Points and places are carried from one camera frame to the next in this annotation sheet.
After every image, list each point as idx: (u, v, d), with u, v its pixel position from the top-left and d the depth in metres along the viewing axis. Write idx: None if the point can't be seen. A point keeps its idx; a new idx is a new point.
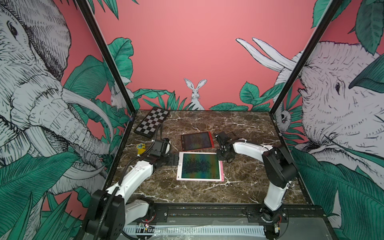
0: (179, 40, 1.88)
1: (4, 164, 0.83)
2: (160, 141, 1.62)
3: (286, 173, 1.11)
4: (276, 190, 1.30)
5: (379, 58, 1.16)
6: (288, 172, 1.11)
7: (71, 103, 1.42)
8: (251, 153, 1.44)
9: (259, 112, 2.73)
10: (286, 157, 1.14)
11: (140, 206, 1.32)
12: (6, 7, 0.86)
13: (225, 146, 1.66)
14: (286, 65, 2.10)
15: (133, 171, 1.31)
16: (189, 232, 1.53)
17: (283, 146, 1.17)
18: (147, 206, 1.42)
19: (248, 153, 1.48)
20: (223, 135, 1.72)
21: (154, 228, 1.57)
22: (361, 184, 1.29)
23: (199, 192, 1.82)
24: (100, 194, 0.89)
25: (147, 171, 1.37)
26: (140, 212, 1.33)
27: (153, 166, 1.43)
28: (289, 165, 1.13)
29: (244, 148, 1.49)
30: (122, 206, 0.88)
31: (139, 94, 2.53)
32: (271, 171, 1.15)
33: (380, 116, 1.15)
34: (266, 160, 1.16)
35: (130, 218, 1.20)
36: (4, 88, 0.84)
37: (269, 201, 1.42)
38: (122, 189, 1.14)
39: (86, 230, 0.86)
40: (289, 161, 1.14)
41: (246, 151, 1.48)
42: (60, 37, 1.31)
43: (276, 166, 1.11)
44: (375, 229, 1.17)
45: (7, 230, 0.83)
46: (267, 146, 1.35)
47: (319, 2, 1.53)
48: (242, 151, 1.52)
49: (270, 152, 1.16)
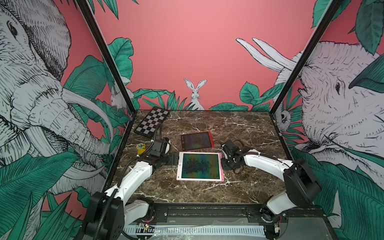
0: (179, 40, 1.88)
1: (4, 164, 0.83)
2: (160, 141, 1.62)
3: (311, 192, 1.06)
4: (289, 204, 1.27)
5: (379, 58, 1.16)
6: (313, 191, 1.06)
7: (71, 103, 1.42)
8: (266, 168, 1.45)
9: (259, 112, 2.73)
10: (309, 174, 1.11)
11: (140, 206, 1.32)
12: (6, 7, 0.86)
13: (237, 158, 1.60)
14: (286, 65, 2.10)
15: (132, 172, 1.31)
16: (189, 232, 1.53)
17: (304, 163, 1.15)
18: (147, 206, 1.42)
19: (260, 166, 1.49)
20: (230, 144, 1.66)
21: (154, 228, 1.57)
22: (361, 184, 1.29)
23: (199, 192, 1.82)
24: (100, 196, 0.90)
25: (146, 172, 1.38)
26: (141, 212, 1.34)
27: (152, 167, 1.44)
28: (312, 182, 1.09)
29: (256, 161, 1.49)
30: (120, 208, 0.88)
31: (139, 94, 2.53)
32: (294, 190, 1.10)
33: (380, 116, 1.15)
34: (289, 180, 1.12)
35: (130, 219, 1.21)
36: (4, 88, 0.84)
37: (273, 206, 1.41)
38: (121, 191, 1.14)
39: (85, 232, 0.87)
40: (312, 179, 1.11)
41: (259, 164, 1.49)
42: (60, 37, 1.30)
43: (300, 185, 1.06)
44: (375, 229, 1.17)
45: (7, 230, 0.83)
46: (287, 163, 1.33)
47: (319, 2, 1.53)
48: (253, 163, 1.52)
49: (292, 170, 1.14)
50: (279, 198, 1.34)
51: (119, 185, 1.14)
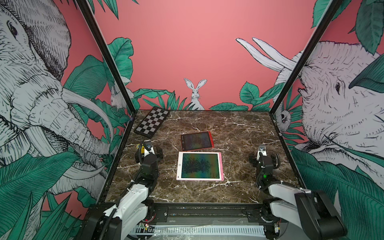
0: (179, 39, 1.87)
1: (4, 164, 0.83)
2: (150, 162, 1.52)
3: (326, 226, 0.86)
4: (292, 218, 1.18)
5: (379, 58, 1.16)
6: (332, 231, 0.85)
7: (71, 103, 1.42)
8: (286, 198, 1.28)
9: (259, 112, 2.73)
10: (307, 212, 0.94)
11: (138, 213, 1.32)
12: (6, 7, 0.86)
13: (263, 187, 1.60)
14: (286, 65, 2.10)
15: (129, 193, 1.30)
16: (189, 232, 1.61)
17: (300, 198, 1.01)
18: (146, 209, 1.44)
19: (283, 197, 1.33)
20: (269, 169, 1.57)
21: (154, 228, 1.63)
22: (361, 184, 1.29)
23: (199, 192, 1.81)
24: (97, 217, 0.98)
25: (142, 194, 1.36)
26: (138, 218, 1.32)
27: (148, 189, 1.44)
28: (330, 216, 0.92)
29: (277, 190, 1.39)
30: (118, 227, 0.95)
31: (139, 94, 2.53)
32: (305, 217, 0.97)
33: (380, 116, 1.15)
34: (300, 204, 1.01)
35: (127, 231, 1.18)
36: (4, 88, 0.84)
37: (275, 207, 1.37)
38: (119, 211, 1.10)
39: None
40: (332, 214, 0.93)
41: (281, 193, 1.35)
42: (60, 37, 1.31)
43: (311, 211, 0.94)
44: (374, 229, 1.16)
45: (7, 230, 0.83)
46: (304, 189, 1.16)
47: (319, 2, 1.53)
48: (275, 193, 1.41)
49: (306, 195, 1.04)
50: (286, 208, 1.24)
51: (117, 205, 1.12)
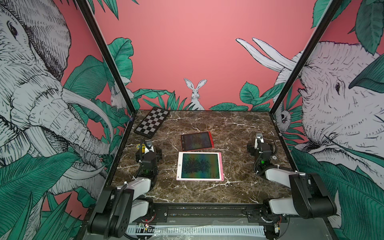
0: (179, 40, 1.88)
1: (4, 164, 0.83)
2: (150, 159, 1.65)
3: (316, 206, 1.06)
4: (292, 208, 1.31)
5: (379, 58, 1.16)
6: (321, 208, 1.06)
7: (71, 103, 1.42)
8: (281, 180, 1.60)
9: (259, 112, 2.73)
10: (301, 193, 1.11)
11: (141, 204, 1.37)
12: (6, 7, 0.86)
13: (260, 171, 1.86)
14: (286, 65, 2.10)
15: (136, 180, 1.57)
16: (189, 232, 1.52)
17: (295, 179, 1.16)
18: (147, 206, 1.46)
19: (278, 180, 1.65)
20: (266, 154, 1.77)
21: (154, 228, 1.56)
22: (361, 184, 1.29)
23: (199, 192, 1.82)
24: (110, 189, 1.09)
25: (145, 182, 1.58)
26: (141, 209, 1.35)
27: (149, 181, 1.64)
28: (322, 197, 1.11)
29: (274, 174, 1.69)
30: (130, 198, 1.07)
31: (139, 94, 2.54)
32: (298, 195, 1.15)
33: (380, 116, 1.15)
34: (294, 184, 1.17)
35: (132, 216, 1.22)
36: (4, 88, 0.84)
37: (273, 203, 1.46)
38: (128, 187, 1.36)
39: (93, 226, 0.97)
40: (324, 194, 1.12)
41: (277, 176, 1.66)
42: (60, 37, 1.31)
43: (304, 192, 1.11)
44: (374, 230, 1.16)
45: (7, 230, 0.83)
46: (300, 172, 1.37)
47: (319, 2, 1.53)
48: (272, 176, 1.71)
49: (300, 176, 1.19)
50: (284, 200, 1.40)
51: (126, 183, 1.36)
